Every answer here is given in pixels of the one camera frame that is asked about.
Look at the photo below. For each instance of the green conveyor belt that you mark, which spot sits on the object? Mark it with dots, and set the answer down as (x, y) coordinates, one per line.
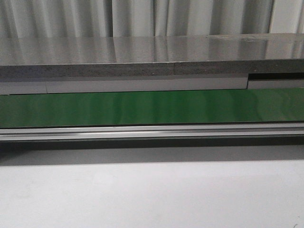
(154, 107)

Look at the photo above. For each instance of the aluminium conveyor side rail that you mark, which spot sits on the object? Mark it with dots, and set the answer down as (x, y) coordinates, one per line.
(150, 131)

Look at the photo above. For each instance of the white pleated curtain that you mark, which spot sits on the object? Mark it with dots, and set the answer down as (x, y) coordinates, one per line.
(147, 18)

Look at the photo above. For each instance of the grey stone countertop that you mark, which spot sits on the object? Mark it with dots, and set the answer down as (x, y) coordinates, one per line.
(41, 59)

